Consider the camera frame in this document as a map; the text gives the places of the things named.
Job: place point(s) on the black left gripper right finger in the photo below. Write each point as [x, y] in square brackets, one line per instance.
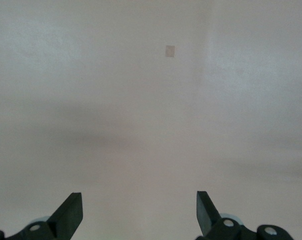
[216, 227]

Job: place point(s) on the small tape mark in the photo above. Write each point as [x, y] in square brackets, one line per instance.
[170, 51]

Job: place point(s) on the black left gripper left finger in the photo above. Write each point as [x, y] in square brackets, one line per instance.
[56, 222]

